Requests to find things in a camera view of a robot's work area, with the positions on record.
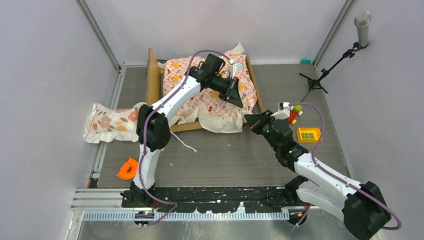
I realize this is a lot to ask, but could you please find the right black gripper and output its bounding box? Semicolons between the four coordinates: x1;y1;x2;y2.
244;109;281;152

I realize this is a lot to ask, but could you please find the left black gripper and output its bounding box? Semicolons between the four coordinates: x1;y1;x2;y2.
209;74;243;108

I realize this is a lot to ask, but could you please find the wooden pet bed frame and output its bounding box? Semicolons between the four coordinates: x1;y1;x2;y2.
146;48;264;133

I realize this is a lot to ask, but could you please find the white floral pillow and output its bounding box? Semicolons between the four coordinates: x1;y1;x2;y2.
83;102;145;144

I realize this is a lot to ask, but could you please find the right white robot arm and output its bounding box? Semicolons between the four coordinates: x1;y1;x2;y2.
245;110;393;240

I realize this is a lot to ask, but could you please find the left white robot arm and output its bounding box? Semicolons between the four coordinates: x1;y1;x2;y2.
121;50;244;207

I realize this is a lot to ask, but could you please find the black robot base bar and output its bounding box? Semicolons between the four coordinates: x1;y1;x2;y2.
120;184;309;225

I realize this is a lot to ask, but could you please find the red green toy car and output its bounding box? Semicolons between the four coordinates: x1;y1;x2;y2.
286;104;303;125

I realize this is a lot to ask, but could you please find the yellow toy window block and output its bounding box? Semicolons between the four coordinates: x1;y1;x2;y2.
296;127;321;144

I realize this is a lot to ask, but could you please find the black microphone tripod stand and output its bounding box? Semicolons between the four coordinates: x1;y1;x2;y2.
299;42;368;103

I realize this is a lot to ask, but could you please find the teal small block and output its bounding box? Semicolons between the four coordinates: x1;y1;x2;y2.
300;59;312;65

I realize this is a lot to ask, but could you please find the orange plastic arch piece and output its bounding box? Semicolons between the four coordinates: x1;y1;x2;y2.
116;157;139;181

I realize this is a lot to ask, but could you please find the grey microphone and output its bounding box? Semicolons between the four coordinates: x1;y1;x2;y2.
354;10;372;48

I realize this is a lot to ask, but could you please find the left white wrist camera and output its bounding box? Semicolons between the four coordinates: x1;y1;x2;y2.
227;59;244;79

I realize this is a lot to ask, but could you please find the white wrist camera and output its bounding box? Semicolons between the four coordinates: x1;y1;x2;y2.
227;59;244;79
271;102;291;120

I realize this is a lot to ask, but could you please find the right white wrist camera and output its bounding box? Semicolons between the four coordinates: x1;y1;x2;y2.
271;102;291;120

